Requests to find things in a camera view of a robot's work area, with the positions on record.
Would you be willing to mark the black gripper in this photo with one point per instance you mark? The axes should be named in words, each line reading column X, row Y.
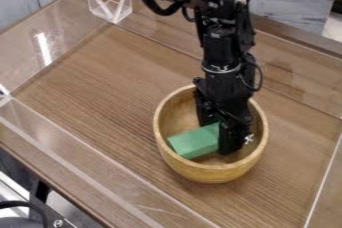
column 222, row 96

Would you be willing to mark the green rectangular block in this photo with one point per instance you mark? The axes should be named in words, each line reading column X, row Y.
column 197, row 142

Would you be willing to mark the brown wooden bowl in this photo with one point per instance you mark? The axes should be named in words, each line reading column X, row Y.
column 174, row 119

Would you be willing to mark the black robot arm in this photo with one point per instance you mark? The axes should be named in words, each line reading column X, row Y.
column 225, row 31

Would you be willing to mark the clear acrylic tray walls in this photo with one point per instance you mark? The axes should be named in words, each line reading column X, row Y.
column 78, row 123

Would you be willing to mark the clear acrylic corner bracket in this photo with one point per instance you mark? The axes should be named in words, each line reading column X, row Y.
column 112, row 11

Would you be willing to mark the black table leg bracket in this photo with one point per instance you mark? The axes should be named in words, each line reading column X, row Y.
column 51, row 218

